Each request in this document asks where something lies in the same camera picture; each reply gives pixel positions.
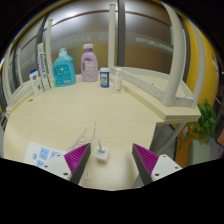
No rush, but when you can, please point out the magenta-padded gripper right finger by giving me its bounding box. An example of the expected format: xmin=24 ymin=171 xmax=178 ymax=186
xmin=131 ymin=143 xmax=184 ymax=186

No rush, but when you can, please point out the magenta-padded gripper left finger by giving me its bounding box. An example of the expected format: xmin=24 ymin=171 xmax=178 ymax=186
xmin=42 ymin=142 xmax=92 ymax=186

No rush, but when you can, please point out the white charger block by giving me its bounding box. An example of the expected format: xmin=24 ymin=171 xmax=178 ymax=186
xmin=93 ymin=144 xmax=111 ymax=163

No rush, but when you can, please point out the white plant pot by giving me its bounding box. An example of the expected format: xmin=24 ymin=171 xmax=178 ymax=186
xmin=186 ymin=139 xmax=212 ymax=166

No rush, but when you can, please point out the green potted plant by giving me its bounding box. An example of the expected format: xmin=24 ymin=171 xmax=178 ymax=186
xmin=184 ymin=99 xmax=218 ymax=144

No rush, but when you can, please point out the small white bottle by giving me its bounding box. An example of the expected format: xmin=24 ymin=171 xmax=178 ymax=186
xmin=113 ymin=68 xmax=123 ymax=94

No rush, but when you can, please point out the small blue white jar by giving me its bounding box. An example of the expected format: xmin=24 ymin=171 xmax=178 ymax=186
xmin=99 ymin=67 xmax=111 ymax=89

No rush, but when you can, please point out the white bottle with blue cap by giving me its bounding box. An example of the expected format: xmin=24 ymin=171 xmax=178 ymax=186
xmin=28 ymin=68 xmax=44 ymax=97

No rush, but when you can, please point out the blue detergent bottle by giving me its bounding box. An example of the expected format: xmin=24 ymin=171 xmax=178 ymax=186
xmin=52 ymin=47 xmax=77 ymax=88

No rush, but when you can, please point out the purple detergent bottle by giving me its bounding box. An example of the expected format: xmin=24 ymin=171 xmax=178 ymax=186
xmin=80 ymin=43 xmax=100 ymax=83

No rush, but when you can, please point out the tall white green box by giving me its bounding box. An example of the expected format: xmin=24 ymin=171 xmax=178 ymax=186
xmin=36 ymin=42 xmax=53 ymax=92

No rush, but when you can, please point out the white charger cable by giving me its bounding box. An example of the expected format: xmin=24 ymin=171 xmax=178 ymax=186
xmin=66 ymin=121 xmax=104 ymax=154

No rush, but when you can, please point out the white metal frame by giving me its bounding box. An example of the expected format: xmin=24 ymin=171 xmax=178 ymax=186
xmin=1 ymin=3 xmax=208 ymax=108

